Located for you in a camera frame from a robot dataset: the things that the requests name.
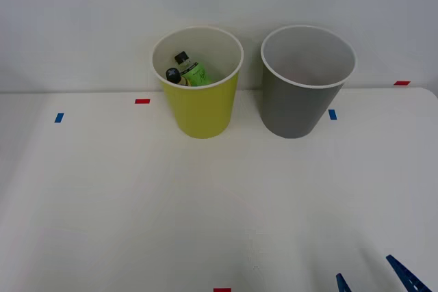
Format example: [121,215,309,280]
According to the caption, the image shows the grey plastic waste bin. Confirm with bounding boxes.
[260,25,357,140]

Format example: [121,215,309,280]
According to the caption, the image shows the green label plastic bottle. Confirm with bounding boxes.
[174,51,211,88]

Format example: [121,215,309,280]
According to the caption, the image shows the yellow-green plastic waste bin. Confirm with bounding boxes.
[151,25,245,140]

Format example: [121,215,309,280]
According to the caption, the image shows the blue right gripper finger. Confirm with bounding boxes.
[385,254,433,292]
[335,272,351,292]

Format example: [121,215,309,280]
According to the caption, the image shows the yellow label small bottle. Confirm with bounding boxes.
[165,67,192,88]

